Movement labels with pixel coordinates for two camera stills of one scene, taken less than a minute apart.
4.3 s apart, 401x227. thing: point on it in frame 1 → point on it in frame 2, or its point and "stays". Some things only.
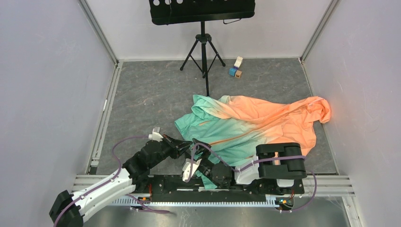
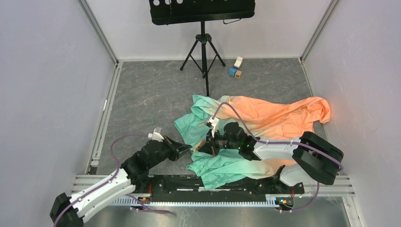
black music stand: x=174 y=12 stays
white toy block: x=239 y=61 stays
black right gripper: x=200 y=148 → x=209 y=147
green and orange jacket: x=228 y=129 stays
